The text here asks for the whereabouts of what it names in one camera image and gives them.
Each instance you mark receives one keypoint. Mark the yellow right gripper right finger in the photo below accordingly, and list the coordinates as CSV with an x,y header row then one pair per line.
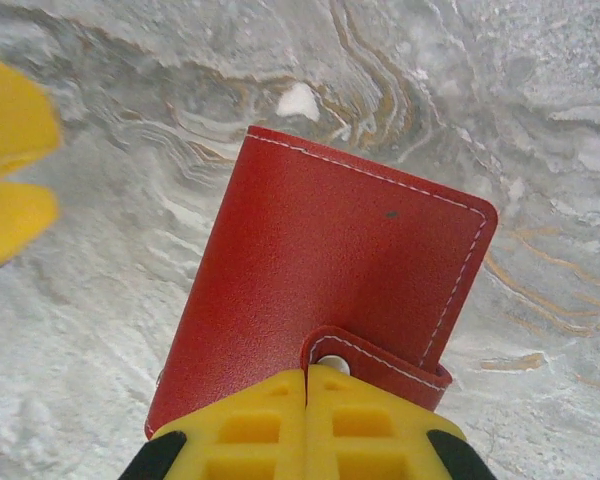
x,y
370,435

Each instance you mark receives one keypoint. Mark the red leather card holder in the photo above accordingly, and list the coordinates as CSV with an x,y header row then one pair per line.
x,y
320,250

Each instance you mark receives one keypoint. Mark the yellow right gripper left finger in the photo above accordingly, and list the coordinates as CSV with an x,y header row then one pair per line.
x,y
260,435

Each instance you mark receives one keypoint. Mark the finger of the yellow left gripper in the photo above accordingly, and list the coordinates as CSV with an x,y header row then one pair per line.
x,y
10,220
10,120

